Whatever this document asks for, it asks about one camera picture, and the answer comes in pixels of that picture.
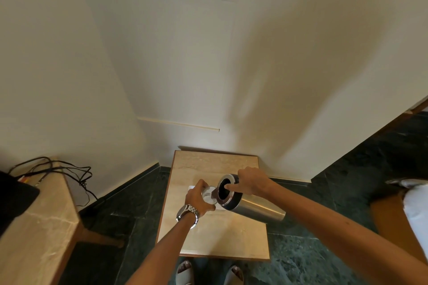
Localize person's right hand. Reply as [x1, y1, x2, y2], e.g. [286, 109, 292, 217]
[225, 167, 279, 197]

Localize person's left hand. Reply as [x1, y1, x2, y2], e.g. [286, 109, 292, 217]
[185, 179, 216, 217]

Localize white cup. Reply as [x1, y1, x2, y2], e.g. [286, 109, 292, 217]
[200, 186, 224, 212]

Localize stainless steel thermos flask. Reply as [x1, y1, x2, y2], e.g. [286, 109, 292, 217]
[217, 174, 287, 228]

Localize person's left forearm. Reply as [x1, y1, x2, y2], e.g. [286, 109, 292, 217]
[125, 214, 198, 285]

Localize person's right forearm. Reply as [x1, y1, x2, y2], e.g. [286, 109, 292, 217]
[267, 181, 428, 285]

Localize silver metal wristwatch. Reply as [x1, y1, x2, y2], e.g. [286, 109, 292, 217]
[176, 204, 200, 229]

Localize small marble-top wooden table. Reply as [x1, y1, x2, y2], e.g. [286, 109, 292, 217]
[156, 150, 271, 262]

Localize person's left sandal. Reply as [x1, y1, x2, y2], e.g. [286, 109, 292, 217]
[176, 259, 195, 285]

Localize person's sandal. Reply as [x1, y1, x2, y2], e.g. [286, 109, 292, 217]
[176, 259, 195, 285]
[223, 264, 245, 285]

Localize person's right sandal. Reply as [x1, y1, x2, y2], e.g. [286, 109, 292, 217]
[223, 264, 245, 285]

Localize brown wooden chair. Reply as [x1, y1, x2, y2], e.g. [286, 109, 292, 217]
[369, 191, 428, 263]

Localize marble-top wooden side table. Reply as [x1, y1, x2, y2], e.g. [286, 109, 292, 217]
[0, 161, 126, 285]

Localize white cushion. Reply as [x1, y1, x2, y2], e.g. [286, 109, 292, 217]
[385, 178, 428, 249]

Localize black flat screen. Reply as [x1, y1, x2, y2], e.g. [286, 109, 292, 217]
[0, 171, 41, 236]

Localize black cables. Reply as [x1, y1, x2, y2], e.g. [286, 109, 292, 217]
[7, 157, 99, 202]

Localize wooden door frame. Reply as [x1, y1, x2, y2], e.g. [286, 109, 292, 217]
[399, 97, 428, 120]

